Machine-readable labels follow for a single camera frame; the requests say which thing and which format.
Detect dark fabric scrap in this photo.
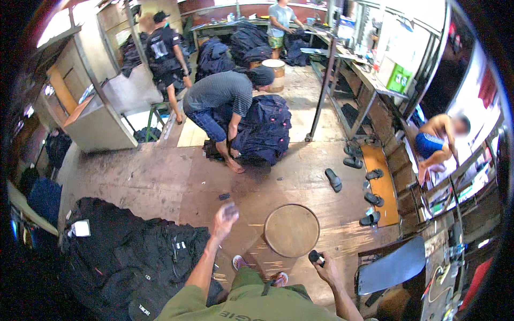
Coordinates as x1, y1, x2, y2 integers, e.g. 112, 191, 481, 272
222, 202, 240, 221

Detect round wooden stool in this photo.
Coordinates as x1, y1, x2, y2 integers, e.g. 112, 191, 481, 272
263, 203, 321, 258

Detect heap of dark blue jeans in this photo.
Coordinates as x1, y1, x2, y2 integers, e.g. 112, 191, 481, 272
203, 94, 292, 167

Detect cluttered wooden workbench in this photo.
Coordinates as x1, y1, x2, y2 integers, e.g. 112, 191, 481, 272
299, 16, 414, 141

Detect person's right hand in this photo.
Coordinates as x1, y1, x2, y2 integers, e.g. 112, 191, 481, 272
311, 252, 346, 291

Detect grey metal cabinet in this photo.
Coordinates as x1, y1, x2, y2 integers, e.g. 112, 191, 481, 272
34, 24, 163, 152

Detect white cable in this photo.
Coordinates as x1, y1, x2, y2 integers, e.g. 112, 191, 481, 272
428, 265, 452, 303

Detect scattered black sandals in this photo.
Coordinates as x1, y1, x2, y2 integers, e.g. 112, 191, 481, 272
324, 138, 385, 226

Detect wooden barrel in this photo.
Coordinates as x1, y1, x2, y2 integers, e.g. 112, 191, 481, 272
262, 59, 286, 94

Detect black bag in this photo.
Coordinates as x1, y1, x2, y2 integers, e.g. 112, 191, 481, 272
45, 128, 72, 169

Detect person's left hand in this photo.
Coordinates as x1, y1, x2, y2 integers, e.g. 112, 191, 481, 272
211, 202, 240, 242

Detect cluttered work table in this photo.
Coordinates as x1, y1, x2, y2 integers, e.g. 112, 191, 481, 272
418, 225, 498, 321

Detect person's body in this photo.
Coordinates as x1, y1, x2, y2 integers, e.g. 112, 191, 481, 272
154, 283, 342, 321

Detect white paper tag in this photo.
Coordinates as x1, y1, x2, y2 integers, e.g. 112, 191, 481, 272
70, 219, 92, 238

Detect pile of dark garments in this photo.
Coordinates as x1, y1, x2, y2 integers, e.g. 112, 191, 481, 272
195, 22, 274, 83
283, 30, 312, 67

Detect blue fabric bundle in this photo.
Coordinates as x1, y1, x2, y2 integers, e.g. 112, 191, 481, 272
26, 177, 63, 225

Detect red cloth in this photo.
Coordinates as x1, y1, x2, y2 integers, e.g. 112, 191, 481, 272
460, 257, 494, 311

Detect long cluttered table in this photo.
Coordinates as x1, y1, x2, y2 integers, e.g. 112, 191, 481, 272
191, 16, 282, 49

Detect orange wooden board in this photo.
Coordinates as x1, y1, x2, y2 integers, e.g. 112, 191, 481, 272
360, 144, 399, 227

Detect green cardboard box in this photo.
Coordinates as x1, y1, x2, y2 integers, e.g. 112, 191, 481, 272
386, 63, 413, 94

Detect person's legs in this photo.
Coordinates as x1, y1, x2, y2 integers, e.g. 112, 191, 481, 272
231, 255, 313, 302

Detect grey metal pole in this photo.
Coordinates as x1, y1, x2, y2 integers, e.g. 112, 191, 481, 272
305, 36, 338, 142

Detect green metal stool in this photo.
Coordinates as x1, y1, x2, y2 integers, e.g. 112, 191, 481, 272
145, 102, 171, 143

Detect heap of black garments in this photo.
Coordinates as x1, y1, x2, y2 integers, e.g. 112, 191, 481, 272
60, 197, 225, 321

